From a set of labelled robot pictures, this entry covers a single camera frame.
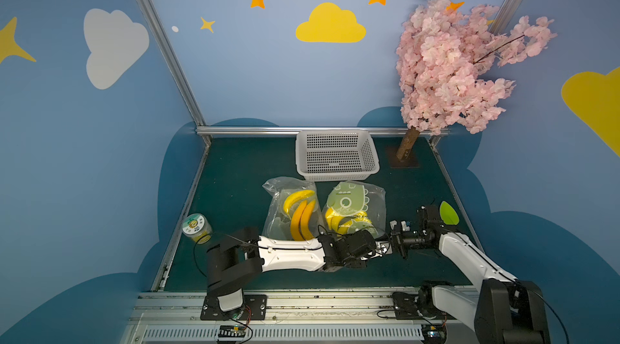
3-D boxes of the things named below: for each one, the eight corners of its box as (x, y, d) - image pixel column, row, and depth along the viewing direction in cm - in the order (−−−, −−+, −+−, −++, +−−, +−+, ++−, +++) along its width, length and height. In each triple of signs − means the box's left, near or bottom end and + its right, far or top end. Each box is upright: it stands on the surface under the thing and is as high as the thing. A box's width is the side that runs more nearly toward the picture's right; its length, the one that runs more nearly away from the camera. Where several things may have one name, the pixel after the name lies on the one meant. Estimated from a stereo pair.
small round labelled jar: (185, 244, 88) (176, 236, 82) (193, 222, 93) (185, 213, 87) (209, 244, 88) (202, 236, 82) (215, 222, 93) (209, 213, 87)
